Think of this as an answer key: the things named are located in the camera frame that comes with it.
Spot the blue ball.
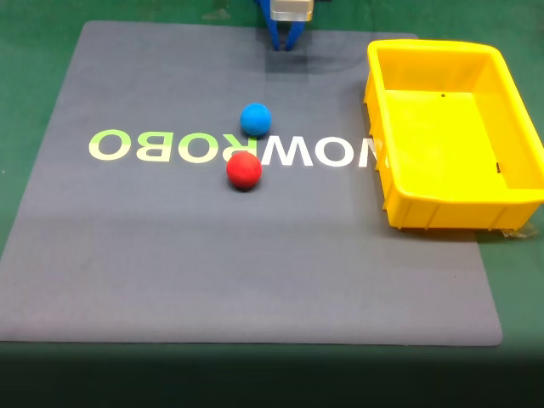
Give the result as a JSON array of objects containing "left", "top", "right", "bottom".
[{"left": 240, "top": 102, "right": 273, "bottom": 137}]

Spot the red ball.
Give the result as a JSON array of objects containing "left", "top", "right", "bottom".
[{"left": 225, "top": 151, "right": 263, "bottom": 190}]

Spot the yellow plastic bin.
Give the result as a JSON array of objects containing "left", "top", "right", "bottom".
[{"left": 363, "top": 38, "right": 544, "bottom": 233}]

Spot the grey mat with WOWROBO print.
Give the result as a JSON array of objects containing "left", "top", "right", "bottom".
[{"left": 0, "top": 20, "right": 504, "bottom": 348}]

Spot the clear plastic scrap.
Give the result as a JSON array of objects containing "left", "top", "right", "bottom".
[{"left": 499, "top": 224, "right": 540, "bottom": 240}]

